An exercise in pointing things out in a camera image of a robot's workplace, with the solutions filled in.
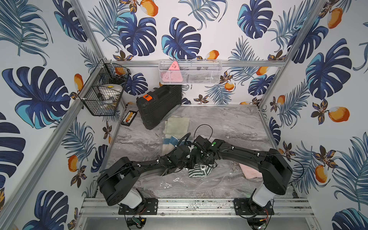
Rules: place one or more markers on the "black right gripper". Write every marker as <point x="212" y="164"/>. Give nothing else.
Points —
<point x="198" y="161"/>

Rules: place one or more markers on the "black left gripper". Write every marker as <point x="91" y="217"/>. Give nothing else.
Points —
<point x="191" y="160"/>

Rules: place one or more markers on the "green striped towel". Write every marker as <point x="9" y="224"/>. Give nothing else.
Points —
<point x="199" y="171"/>

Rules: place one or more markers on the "cream and teal towel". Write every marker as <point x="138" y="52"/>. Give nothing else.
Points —
<point x="169" y="144"/>

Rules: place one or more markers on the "clear plastic vacuum bag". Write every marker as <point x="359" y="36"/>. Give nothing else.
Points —
<point x="239" y="125"/>

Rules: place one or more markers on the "pink towel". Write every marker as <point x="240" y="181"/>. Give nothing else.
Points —
<point x="250" y="173"/>

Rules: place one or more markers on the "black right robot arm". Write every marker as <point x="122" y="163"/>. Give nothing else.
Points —
<point x="276" y="171"/>

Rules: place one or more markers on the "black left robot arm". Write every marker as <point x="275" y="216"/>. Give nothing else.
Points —
<point x="116" y="182"/>

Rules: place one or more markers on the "black plastic tool case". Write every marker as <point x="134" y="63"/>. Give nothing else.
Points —
<point x="155" y="105"/>

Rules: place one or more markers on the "small black orange box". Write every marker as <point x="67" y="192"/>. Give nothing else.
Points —
<point x="129" y="117"/>

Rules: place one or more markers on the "pink triangle object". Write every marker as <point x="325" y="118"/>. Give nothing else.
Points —
<point x="172" y="74"/>

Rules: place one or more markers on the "clear wall-mounted tray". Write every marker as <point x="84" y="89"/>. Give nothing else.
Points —
<point x="196" y="71"/>

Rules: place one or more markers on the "black wire basket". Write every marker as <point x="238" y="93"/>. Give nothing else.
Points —
<point x="108" y="83"/>

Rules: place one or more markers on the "aluminium front rail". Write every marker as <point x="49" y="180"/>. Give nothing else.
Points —
<point x="200" y="207"/>

